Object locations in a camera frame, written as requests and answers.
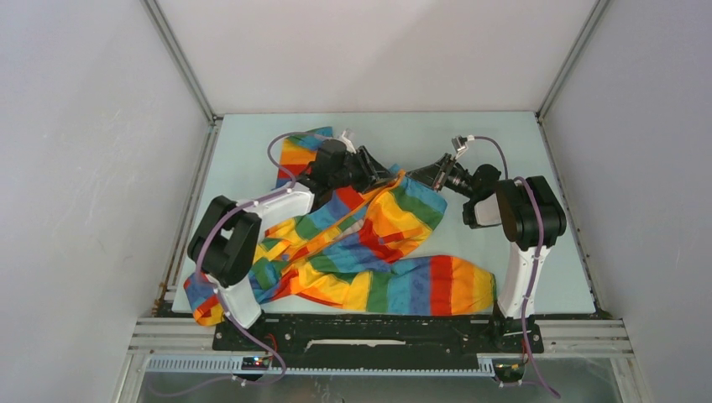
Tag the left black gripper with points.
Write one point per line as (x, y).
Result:
(366, 184)

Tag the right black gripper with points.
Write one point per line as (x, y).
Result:
(432, 175)

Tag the rainbow striped jacket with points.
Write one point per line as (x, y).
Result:
(357, 253)

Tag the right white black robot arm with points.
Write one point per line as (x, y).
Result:
(530, 216)

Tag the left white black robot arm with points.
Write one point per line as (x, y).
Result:
(227, 238)

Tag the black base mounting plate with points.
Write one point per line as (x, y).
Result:
(384, 341)

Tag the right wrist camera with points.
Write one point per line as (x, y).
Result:
(460, 145)

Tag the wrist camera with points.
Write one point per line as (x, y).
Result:
(460, 145)
(346, 137)

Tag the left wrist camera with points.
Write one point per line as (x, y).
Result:
(346, 137)

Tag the aluminium front frame rail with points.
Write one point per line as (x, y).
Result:
(562, 338)

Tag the right aluminium corner post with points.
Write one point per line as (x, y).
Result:
(577, 49)

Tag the aluminium corner post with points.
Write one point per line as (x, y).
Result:
(577, 49)
(178, 55)

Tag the white cable duct strip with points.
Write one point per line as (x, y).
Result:
(254, 365)

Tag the left aluminium corner post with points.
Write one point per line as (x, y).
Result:
(178, 55)

